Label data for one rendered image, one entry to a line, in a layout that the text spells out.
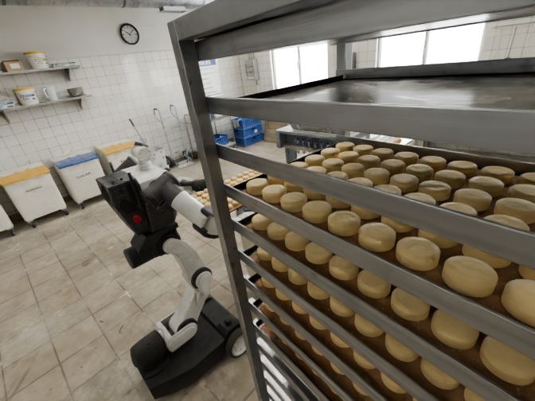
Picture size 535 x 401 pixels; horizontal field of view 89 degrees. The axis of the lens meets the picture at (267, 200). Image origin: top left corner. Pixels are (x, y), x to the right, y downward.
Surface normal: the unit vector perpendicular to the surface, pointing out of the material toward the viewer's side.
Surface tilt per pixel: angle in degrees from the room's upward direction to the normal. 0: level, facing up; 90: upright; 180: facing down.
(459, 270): 0
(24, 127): 90
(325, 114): 90
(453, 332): 0
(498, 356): 0
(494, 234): 90
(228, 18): 90
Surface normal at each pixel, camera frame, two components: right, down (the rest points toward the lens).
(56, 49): 0.72, 0.24
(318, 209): -0.11, -0.88
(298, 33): -0.77, 0.37
